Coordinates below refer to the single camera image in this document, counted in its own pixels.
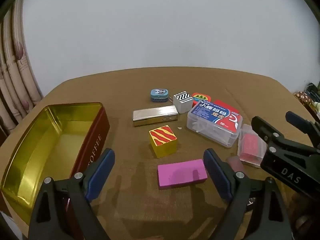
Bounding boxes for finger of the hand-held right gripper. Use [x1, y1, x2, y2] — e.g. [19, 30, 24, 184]
[286, 111, 320, 148]
[251, 116, 284, 153]

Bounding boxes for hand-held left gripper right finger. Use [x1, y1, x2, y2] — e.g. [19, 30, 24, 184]
[203, 148, 293, 240]

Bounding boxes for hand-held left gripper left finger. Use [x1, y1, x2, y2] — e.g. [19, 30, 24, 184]
[28, 148, 116, 240]

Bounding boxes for small clear box red contents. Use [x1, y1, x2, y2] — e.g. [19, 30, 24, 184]
[237, 124, 267, 168]

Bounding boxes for pink rectangular block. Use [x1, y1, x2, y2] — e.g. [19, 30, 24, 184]
[157, 159, 208, 190]

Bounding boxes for red packet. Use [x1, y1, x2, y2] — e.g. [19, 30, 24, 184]
[212, 99, 240, 115]

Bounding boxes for clear floss box blue label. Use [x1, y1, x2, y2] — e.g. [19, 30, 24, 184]
[186, 100, 243, 148]

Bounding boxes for red and gold tin box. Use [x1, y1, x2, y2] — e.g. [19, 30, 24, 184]
[0, 102, 110, 232]

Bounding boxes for yellow cube with red stripes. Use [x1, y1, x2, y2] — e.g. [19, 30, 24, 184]
[149, 124, 178, 158]

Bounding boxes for silver metal case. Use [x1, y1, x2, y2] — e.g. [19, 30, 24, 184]
[132, 105, 178, 127]

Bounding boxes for brown patterned cloth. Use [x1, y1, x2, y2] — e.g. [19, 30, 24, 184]
[294, 91, 313, 108]

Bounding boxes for orange tin with colourful print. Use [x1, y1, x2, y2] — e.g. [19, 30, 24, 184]
[192, 92, 212, 107]

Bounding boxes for black white zigzag cube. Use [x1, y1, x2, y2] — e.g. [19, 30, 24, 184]
[173, 91, 194, 114]

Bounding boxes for small blue oval tin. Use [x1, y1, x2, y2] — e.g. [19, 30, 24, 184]
[150, 89, 170, 103]

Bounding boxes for beige patterned curtain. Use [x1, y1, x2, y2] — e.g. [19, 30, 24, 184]
[0, 0, 44, 140]

